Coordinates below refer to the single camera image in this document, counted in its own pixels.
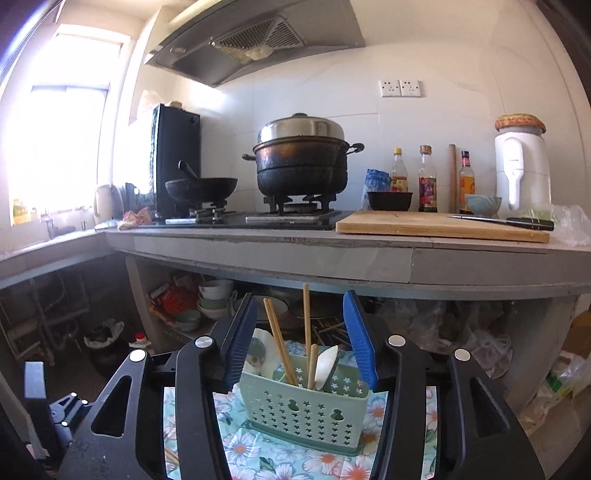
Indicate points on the green perforated utensil basket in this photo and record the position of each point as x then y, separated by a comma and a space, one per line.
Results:
300, 410

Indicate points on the blue snack bag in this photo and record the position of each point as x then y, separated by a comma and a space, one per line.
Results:
376, 180

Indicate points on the black wok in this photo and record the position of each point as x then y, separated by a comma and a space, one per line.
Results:
203, 189

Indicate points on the red-capped sauce bottle yellow label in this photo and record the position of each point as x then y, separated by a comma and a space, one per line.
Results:
467, 182

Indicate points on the white floral bowl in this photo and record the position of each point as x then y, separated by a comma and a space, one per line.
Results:
214, 289

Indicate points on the steel range hood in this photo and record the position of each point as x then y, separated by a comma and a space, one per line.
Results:
258, 46

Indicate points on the metal spoon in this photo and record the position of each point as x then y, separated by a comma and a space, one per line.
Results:
256, 353

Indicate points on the wooden rolling pin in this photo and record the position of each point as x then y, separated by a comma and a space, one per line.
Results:
452, 180

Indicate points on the pale green bowl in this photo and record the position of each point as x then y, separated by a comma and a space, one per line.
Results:
210, 308

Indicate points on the yellow-capped clear sauce bottle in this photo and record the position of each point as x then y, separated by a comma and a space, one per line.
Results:
399, 177

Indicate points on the white kettle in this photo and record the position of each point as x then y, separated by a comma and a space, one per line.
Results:
105, 203

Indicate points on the crumpled clear plastic bag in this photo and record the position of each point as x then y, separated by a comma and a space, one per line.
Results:
570, 224

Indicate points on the cardboard box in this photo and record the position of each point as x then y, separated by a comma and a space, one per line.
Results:
579, 337

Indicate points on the black tall appliance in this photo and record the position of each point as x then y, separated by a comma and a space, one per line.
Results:
178, 143

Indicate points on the window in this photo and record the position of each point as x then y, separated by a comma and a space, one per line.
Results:
60, 138

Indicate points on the sink drain pipes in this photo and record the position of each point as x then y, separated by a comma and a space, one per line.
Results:
60, 300

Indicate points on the red snack packet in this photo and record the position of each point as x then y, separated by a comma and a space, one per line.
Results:
178, 300

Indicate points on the gas stove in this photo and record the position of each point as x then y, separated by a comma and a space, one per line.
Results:
295, 219

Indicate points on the dark sauce bottle pink label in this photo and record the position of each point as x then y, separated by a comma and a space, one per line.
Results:
428, 189

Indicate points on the small green bowl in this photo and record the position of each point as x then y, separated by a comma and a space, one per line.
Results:
482, 205

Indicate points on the grey plastic bags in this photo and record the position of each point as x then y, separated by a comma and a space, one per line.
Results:
461, 332

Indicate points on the steel pot lid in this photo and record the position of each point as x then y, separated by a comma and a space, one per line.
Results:
300, 127

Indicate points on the red and yellow cloth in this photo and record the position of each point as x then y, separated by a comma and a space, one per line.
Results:
138, 216

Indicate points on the light blue-green bowl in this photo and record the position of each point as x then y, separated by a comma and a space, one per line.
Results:
188, 320

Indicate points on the white wall socket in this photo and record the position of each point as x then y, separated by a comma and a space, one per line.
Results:
411, 88
389, 88

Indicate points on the sink faucet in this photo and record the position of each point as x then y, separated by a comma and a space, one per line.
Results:
48, 226

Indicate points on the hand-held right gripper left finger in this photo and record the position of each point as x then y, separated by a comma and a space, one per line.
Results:
240, 344

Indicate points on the floral blue cloth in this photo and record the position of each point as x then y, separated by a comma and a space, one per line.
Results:
286, 466

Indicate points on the woven round lid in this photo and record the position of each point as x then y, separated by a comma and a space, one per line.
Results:
521, 123

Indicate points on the white and green plastic bag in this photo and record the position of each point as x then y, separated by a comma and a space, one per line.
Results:
549, 387

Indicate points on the dark trash bin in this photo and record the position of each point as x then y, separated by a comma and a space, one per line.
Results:
104, 355

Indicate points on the white plastic jug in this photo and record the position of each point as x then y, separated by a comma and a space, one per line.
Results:
521, 170

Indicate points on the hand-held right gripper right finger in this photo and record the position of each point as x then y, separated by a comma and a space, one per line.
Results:
361, 344

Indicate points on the black steamer pot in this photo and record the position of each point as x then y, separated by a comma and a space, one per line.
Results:
300, 166

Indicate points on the white ceramic spoon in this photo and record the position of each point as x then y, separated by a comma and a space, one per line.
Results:
328, 364
268, 359

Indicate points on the wooden cutting board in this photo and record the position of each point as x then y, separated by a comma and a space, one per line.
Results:
415, 228

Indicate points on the black bowl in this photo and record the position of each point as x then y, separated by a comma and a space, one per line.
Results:
390, 201

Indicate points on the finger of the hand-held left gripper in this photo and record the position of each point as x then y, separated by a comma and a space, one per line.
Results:
69, 410

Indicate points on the wooden chopstick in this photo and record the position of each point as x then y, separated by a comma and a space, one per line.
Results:
314, 364
285, 353
306, 318
276, 339

